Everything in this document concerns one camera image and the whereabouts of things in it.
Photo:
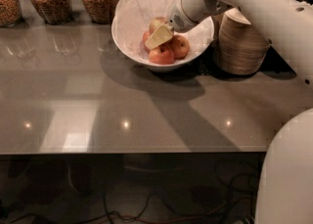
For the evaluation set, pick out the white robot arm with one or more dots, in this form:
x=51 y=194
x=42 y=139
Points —
x=285 y=192

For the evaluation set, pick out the top red yellow apple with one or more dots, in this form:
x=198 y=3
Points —
x=156 y=22

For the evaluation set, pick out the white ceramic bowl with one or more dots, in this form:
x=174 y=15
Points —
x=127 y=48

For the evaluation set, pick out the right red apple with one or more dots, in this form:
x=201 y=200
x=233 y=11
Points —
x=180 y=46

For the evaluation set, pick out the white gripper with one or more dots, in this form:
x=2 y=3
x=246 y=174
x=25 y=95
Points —
x=180 y=18

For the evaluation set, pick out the left glass snack jar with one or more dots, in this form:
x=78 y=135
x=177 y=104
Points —
x=10 y=12

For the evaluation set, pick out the front red apple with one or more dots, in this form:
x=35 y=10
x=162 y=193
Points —
x=162 y=55

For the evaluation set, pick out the white tissue paper liner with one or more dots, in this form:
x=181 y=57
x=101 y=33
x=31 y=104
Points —
x=140 y=12

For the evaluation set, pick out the rear stack paper bowls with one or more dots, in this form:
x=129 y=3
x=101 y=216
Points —
x=217 y=21

